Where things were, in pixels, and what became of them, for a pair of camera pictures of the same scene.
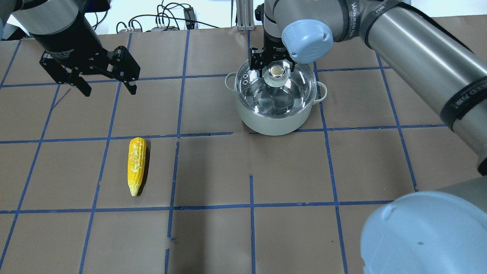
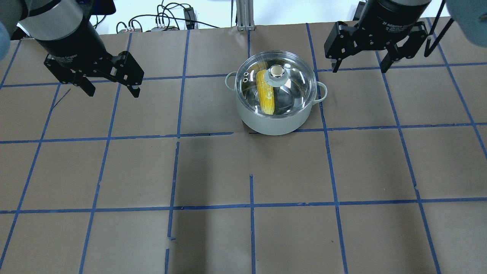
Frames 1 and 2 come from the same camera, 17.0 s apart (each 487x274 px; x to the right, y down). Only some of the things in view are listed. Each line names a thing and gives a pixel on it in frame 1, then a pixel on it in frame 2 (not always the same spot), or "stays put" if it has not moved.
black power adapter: [189, 16] stays put
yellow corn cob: [136, 160] to [266, 93]
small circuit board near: [129, 31] stays put
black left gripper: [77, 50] stays put
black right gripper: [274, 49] to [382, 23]
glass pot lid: [279, 93] stays put
